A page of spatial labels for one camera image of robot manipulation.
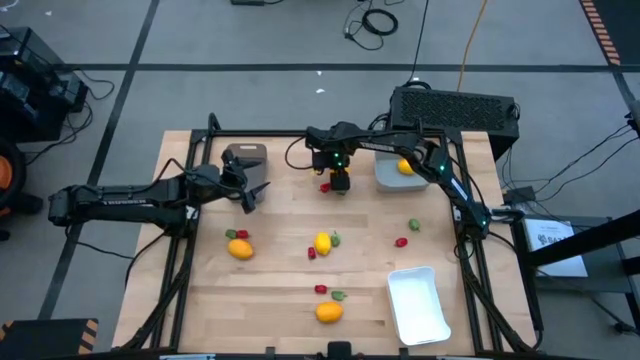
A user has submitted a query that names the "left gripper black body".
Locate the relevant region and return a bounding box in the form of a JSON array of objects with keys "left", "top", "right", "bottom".
[{"left": 217, "top": 167, "right": 251, "bottom": 201}]

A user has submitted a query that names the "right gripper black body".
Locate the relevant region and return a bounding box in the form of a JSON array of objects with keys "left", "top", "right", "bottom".
[{"left": 312, "top": 148, "right": 352, "bottom": 174}]

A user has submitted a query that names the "orange toy mango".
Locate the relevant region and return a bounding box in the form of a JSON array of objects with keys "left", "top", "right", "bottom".
[
  {"left": 227, "top": 238, "right": 255, "bottom": 261},
  {"left": 314, "top": 301, "right": 345, "bottom": 325}
]

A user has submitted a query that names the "dark taupe plastic basket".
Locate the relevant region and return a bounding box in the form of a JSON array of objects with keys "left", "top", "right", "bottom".
[{"left": 221, "top": 142, "right": 269, "bottom": 204}]

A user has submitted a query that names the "light grey plastic basket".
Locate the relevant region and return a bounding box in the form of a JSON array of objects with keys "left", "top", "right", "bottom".
[{"left": 373, "top": 149, "right": 431, "bottom": 194}]

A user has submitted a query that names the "black perforated computer case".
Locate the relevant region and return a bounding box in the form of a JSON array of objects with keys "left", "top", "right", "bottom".
[{"left": 388, "top": 85, "right": 521, "bottom": 162}]

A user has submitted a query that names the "white plastic basket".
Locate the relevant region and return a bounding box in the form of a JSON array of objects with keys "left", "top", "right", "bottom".
[{"left": 386, "top": 265, "right": 452, "bottom": 347}]

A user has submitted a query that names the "black power brick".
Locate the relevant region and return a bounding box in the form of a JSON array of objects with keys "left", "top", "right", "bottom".
[{"left": 502, "top": 186, "right": 537, "bottom": 206}]

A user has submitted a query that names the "black equipment cart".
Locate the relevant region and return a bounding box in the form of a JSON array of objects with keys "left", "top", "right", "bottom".
[{"left": 0, "top": 25, "right": 90, "bottom": 144}]

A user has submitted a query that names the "black and orange machine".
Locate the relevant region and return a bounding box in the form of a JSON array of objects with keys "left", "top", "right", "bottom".
[{"left": 0, "top": 138, "right": 45, "bottom": 242}]

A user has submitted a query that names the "black box with hazard stripes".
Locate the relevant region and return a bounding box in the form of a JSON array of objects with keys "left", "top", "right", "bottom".
[{"left": 0, "top": 318, "right": 100, "bottom": 360}]

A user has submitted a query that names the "white printed paper sheet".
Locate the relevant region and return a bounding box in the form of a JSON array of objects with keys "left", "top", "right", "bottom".
[{"left": 523, "top": 218, "right": 590, "bottom": 279}]

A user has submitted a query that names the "black stand beam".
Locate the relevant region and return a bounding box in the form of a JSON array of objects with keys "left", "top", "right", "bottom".
[{"left": 524, "top": 208, "right": 640, "bottom": 269}]

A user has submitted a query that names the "grey side table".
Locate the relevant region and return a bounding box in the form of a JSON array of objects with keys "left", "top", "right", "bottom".
[{"left": 509, "top": 214, "right": 640, "bottom": 296}]

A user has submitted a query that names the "black mat with hazard stripe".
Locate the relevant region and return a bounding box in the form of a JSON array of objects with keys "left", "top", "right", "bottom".
[{"left": 579, "top": 0, "right": 640, "bottom": 66}]

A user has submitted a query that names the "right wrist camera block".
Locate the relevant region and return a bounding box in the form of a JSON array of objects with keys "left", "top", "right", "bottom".
[{"left": 328, "top": 169, "right": 352, "bottom": 195}]

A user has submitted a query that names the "black aluminium table frame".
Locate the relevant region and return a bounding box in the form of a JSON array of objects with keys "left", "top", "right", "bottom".
[{"left": 117, "top": 112, "right": 546, "bottom": 356}]

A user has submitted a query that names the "coiled black cable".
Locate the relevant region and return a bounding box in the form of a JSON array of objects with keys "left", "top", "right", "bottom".
[{"left": 342, "top": 0, "right": 400, "bottom": 52}]

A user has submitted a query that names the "long black cable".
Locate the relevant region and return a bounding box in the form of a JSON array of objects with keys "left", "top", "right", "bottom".
[{"left": 405, "top": 0, "right": 431, "bottom": 86}]

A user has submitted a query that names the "yellow cable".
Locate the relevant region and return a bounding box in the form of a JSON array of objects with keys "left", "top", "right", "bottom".
[{"left": 455, "top": 0, "right": 490, "bottom": 93}]

